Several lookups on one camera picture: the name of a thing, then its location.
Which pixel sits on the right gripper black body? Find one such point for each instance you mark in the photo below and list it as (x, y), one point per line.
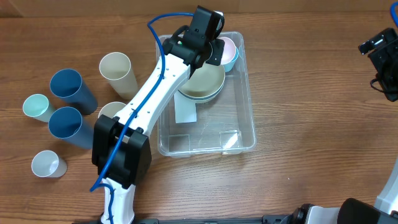
(384, 58)

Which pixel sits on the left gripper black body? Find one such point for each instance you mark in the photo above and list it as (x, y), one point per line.
(216, 48)

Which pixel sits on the pink small cup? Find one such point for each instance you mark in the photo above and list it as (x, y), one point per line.
(229, 50)

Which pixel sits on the light blue small cup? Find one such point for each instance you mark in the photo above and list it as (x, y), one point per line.
(229, 66)

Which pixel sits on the cream bowl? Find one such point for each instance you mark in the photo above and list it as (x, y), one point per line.
(204, 82)

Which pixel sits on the dark blue bowl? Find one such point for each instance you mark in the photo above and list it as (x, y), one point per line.
(200, 99)

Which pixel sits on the cream tall cup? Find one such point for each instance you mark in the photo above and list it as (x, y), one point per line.
(116, 67)
(111, 109)

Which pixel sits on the dark blue tall cup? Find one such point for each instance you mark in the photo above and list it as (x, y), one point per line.
(68, 124)
(68, 85)

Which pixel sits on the mint green small cup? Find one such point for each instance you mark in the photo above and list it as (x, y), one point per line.
(37, 106)

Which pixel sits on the grey small cup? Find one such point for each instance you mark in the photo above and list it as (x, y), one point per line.
(47, 164)

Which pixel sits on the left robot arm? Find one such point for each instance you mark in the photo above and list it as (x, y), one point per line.
(121, 148)

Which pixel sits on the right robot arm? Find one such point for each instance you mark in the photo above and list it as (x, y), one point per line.
(352, 211)

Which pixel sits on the clear plastic storage container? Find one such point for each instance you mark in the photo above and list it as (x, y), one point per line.
(224, 125)

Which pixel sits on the white label sticker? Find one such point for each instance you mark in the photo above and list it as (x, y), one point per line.
(185, 109)

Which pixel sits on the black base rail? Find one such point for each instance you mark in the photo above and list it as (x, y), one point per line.
(266, 219)

